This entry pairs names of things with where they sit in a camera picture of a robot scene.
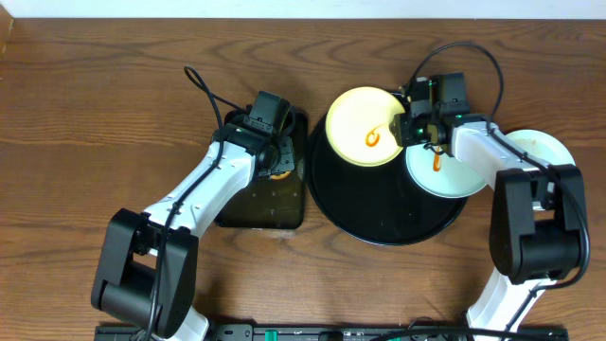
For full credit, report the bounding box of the green yellow sponge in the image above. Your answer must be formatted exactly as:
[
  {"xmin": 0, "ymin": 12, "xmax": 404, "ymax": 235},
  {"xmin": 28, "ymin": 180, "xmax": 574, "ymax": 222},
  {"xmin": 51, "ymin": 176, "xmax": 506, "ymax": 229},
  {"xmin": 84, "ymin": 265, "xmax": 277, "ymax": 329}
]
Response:
[{"xmin": 270, "ymin": 170, "xmax": 292, "ymax": 180}]

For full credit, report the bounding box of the pale green plate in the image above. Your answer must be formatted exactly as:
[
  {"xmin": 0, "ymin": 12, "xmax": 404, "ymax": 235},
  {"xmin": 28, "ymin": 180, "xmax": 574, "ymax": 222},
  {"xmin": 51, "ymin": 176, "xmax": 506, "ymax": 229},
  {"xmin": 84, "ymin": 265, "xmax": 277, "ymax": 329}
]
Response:
[{"xmin": 404, "ymin": 145, "xmax": 487, "ymax": 199}]

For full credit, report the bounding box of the yellow plate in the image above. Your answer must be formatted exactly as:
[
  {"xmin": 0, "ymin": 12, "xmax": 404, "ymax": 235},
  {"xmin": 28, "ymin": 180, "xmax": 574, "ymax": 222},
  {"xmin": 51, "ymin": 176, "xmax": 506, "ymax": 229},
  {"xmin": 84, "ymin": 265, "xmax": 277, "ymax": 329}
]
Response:
[{"xmin": 325, "ymin": 86, "xmax": 404, "ymax": 167}]

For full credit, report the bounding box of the light blue plate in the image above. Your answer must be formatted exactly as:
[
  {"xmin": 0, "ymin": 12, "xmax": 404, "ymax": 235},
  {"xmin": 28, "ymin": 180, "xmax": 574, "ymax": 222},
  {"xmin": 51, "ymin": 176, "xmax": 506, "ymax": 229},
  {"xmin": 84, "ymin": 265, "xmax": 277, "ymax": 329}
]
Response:
[{"xmin": 507, "ymin": 129, "xmax": 576, "ymax": 165}]

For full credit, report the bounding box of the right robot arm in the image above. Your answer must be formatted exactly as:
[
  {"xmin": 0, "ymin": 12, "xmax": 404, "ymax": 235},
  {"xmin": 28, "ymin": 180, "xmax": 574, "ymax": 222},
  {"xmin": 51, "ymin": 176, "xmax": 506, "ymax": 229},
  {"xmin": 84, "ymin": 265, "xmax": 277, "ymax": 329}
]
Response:
[{"xmin": 389, "ymin": 114, "xmax": 590, "ymax": 340}]

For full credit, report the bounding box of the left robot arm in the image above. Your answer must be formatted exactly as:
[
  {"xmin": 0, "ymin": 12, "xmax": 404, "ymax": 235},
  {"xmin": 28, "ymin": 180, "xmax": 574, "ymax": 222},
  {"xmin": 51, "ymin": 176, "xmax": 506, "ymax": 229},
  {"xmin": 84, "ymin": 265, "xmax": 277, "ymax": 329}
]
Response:
[{"xmin": 91, "ymin": 123, "xmax": 297, "ymax": 340}]

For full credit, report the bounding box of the black rectangular water tray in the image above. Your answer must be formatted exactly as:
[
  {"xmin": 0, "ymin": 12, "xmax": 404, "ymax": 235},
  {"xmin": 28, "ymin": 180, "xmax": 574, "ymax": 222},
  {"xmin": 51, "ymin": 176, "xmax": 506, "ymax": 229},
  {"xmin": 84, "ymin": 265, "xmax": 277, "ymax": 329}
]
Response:
[{"xmin": 214, "ymin": 111, "xmax": 309, "ymax": 230}]

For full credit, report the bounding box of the round black tray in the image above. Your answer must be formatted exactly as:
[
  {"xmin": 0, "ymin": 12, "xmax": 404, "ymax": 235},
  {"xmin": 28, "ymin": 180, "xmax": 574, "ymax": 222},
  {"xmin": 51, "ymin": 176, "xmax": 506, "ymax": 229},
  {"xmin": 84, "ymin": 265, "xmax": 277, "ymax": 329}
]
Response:
[{"xmin": 306, "ymin": 114, "xmax": 467, "ymax": 245}]

